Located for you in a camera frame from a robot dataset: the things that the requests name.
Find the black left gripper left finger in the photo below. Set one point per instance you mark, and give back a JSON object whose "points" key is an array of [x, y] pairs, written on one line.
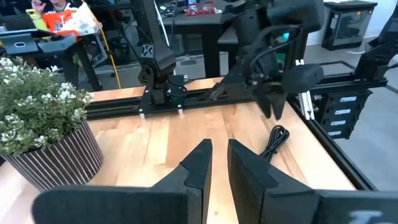
{"points": [[124, 205]]}

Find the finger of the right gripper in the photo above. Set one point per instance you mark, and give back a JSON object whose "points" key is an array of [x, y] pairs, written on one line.
{"points": [[279, 105], [265, 104]]}

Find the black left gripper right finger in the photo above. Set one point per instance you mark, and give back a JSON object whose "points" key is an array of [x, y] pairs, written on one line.
{"points": [[280, 202]]}

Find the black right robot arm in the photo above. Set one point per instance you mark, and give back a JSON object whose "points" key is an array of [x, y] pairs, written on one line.
{"points": [[155, 56]]}

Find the black desk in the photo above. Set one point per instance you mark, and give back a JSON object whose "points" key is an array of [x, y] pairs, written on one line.
{"points": [[211, 28]]}

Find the black labelled controller boxes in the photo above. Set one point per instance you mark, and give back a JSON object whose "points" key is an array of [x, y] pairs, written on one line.
{"points": [[354, 124]]}

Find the black cabinet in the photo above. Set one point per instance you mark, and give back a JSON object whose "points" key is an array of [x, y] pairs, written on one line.
{"points": [[348, 28]]}

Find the green plant with white flowers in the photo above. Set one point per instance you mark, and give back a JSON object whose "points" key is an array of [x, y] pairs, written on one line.
{"points": [[31, 109]]}

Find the grey laptop stand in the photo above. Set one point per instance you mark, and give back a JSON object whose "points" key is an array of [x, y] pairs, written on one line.
{"points": [[18, 43]]}

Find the person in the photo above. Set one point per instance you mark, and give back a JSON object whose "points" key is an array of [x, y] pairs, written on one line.
{"points": [[59, 12]]}

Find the yellow-green bottle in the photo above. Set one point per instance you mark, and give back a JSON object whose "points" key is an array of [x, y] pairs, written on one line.
{"points": [[37, 20]]}

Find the silver aluminium bracket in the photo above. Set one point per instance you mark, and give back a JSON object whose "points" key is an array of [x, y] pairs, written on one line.
{"points": [[306, 105]]}

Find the small white bracket foot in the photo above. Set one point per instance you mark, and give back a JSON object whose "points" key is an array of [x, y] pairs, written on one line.
{"points": [[180, 111], [142, 116]]}

